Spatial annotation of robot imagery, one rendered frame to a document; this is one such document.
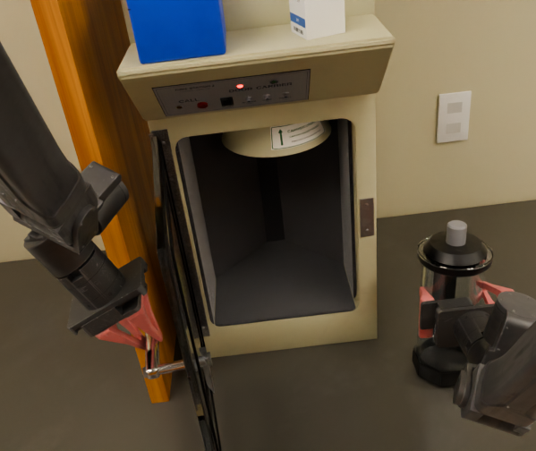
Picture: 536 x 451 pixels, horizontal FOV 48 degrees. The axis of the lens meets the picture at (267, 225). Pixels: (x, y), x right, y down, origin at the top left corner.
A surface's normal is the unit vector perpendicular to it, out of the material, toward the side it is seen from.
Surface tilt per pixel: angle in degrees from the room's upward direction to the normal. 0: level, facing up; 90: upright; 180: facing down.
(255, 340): 90
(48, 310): 0
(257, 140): 66
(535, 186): 90
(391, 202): 90
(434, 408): 0
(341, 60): 135
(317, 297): 0
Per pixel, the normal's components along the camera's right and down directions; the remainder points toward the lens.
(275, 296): -0.11, -0.84
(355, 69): 0.11, 0.97
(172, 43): 0.06, 0.53
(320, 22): 0.33, 0.48
